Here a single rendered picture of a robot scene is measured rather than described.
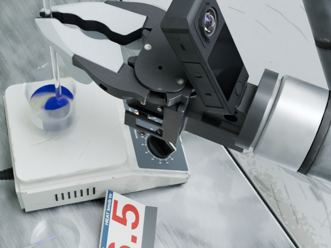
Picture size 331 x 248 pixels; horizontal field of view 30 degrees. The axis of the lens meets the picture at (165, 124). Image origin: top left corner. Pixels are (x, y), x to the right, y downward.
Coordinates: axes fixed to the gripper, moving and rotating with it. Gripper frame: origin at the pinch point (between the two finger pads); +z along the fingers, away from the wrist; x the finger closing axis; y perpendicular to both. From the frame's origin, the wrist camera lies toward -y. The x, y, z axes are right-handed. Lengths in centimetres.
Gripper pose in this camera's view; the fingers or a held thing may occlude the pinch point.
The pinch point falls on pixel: (50, 15)
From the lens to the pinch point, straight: 55.0
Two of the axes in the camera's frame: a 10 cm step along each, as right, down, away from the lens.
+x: 3.7, -8.0, 4.7
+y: -0.9, 4.7, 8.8
